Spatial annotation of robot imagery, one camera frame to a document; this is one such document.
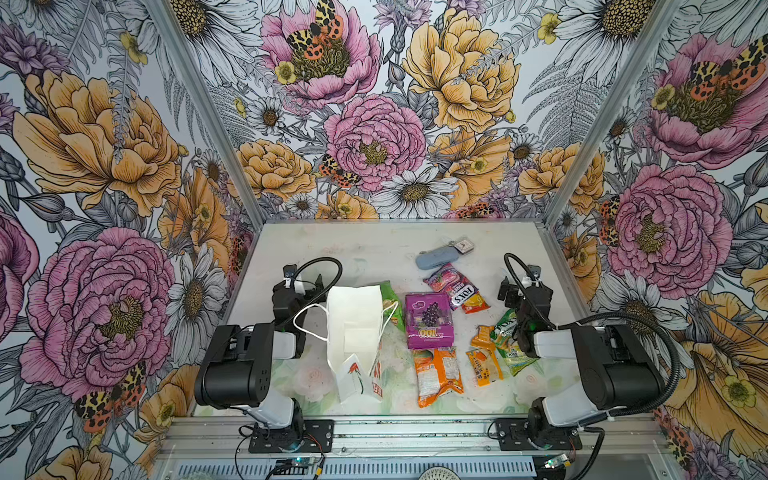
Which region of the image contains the white paper bag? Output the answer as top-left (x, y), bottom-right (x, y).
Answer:
top-left (292, 285), bottom-right (399, 402)

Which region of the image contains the green snack bag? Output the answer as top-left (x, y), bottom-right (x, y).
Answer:
top-left (379, 281), bottom-right (405, 332)

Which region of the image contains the purple grape candy bag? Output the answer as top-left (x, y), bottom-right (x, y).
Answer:
top-left (405, 292), bottom-right (455, 350)

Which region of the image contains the orange white snack packet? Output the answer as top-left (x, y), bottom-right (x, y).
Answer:
top-left (412, 347), bottom-right (464, 408)

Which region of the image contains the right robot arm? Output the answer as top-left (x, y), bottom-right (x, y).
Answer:
top-left (497, 253), bottom-right (681, 450)

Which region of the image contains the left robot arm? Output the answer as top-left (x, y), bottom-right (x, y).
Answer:
top-left (194, 265), bottom-right (326, 454)

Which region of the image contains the pink Fox's candy bag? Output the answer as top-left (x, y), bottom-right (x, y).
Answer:
top-left (423, 263), bottom-right (490, 314)

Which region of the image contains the green yellow snack packet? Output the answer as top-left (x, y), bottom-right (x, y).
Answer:
top-left (490, 309), bottom-right (537, 376)

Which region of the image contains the floral pastel table mat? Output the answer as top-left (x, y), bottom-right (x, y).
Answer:
top-left (270, 305), bottom-right (579, 416)

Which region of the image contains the small orange snack packet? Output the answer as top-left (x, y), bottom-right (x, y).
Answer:
top-left (466, 325), bottom-right (504, 387)

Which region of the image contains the small white tag card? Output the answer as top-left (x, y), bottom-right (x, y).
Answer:
top-left (453, 238), bottom-right (475, 255)

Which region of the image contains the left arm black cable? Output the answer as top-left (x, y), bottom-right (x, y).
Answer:
top-left (286, 256), bottom-right (344, 307)

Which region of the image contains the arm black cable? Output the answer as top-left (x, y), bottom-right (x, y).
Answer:
top-left (286, 256), bottom-right (344, 307)
top-left (503, 252), bottom-right (682, 480)

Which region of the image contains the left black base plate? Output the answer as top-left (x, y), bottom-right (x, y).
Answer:
top-left (248, 419), bottom-right (335, 454)

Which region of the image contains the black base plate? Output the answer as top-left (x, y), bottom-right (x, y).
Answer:
top-left (248, 419), bottom-right (335, 454)
top-left (491, 418), bottom-right (583, 451)

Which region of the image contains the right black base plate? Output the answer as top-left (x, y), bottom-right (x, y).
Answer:
top-left (491, 418), bottom-right (583, 451)

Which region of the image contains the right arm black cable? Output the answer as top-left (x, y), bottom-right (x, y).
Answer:
top-left (503, 252), bottom-right (682, 480)

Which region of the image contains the aluminium front rail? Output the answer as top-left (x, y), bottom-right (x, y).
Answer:
top-left (152, 414), bottom-right (685, 479)

